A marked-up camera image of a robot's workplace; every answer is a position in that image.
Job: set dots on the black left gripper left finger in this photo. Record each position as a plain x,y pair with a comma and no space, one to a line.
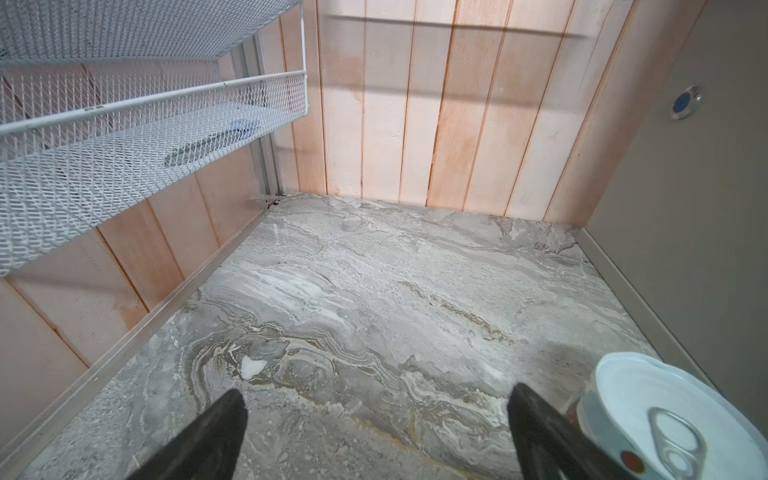
208,448

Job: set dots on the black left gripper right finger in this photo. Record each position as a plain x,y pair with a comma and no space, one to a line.
549,447

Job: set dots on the teal label can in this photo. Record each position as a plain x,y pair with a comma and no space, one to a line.
659,422

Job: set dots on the grey metal cabinet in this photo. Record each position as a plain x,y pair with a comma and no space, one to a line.
680,234

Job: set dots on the white wire mesh shelf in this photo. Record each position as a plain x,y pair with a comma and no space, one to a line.
106,103

